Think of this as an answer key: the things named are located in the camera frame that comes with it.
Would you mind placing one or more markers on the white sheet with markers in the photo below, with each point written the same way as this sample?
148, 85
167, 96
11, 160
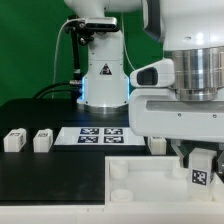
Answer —
121, 136

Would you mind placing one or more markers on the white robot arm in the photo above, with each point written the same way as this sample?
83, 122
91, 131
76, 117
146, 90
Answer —
181, 95

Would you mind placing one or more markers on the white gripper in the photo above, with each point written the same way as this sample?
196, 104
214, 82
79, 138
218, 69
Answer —
157, 113

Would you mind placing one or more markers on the black camera on stand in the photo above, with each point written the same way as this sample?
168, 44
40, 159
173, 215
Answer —
82, 32

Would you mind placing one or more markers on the white square table top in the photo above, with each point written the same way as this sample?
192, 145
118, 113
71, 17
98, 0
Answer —
156, 179

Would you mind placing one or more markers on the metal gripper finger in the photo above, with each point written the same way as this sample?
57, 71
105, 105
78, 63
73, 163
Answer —
220, 160

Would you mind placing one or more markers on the white L-shaped fence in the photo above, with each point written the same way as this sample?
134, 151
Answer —
115, 213

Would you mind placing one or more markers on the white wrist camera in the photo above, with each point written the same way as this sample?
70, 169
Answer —
156, 75

